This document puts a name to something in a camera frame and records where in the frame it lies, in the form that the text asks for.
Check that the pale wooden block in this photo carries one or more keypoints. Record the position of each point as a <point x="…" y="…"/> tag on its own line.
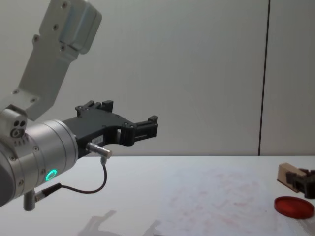
<point x="283" y="173"/>

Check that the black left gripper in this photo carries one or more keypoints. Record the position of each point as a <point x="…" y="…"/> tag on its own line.
<point x="93" y="125"/>

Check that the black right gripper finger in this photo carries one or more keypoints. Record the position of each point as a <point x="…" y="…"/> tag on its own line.
<point x="296" y="180"/>
<point x="311" y="186"/>

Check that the round red plastic lid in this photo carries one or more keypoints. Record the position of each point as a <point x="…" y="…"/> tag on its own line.
<point x="294" y="207"/>

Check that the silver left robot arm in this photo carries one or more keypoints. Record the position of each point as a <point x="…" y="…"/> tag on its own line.
<point x="49" y="142"/>

